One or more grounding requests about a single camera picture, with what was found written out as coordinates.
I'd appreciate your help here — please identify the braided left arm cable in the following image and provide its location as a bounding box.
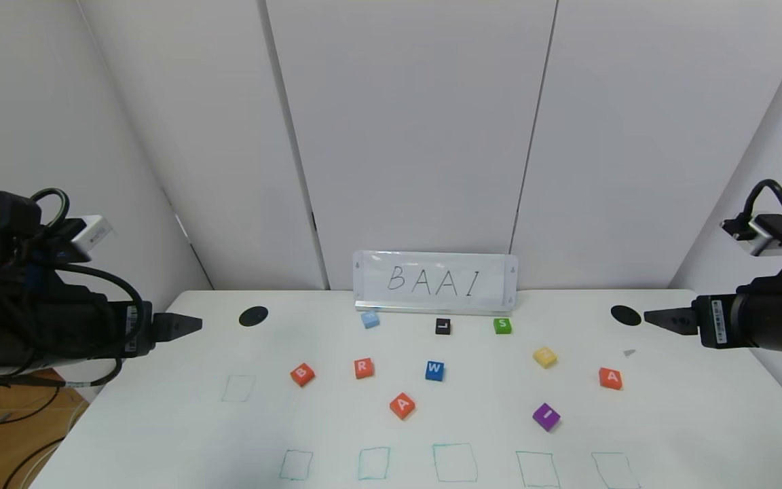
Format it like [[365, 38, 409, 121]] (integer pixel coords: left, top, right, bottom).
[[0, 360, 124, 392]]

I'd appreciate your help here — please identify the black left wrist camera cable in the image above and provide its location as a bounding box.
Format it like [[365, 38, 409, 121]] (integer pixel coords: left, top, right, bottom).
[[30, 188, 154, 388]]

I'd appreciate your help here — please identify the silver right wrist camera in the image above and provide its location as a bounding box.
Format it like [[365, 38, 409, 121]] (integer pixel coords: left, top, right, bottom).
[[720, 214, 782, 257]]

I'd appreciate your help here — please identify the white BAAI sign card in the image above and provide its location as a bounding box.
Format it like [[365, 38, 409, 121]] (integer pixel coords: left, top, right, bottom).
[[354, 252, 519, 316]]

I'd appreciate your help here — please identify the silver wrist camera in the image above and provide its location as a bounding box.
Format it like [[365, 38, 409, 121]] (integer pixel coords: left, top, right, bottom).
[[720, 214, 782, 257], [58, 215, 113, 262]]

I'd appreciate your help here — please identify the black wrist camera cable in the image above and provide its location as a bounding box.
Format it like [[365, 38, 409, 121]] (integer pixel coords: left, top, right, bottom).
[[744, 179, 782, 235], [30, 188, 154, 388]]

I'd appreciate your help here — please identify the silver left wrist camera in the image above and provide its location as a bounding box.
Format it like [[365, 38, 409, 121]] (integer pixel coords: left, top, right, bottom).
[[58, 215, 113, 262]]

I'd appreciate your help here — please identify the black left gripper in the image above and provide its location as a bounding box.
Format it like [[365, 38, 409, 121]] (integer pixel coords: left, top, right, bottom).
[[82, 285, 203, 360]]

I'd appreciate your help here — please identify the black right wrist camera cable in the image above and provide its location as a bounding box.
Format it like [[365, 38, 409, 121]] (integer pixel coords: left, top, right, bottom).
[[744, 179, 782, 235]]

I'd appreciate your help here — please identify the purple I letter block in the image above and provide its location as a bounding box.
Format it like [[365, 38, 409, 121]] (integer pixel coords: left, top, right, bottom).
[[532, 403, 561, 433]]

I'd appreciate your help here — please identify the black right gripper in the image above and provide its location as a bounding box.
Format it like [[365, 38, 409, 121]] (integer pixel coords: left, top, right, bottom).
[[644, 293, 782, 355]]

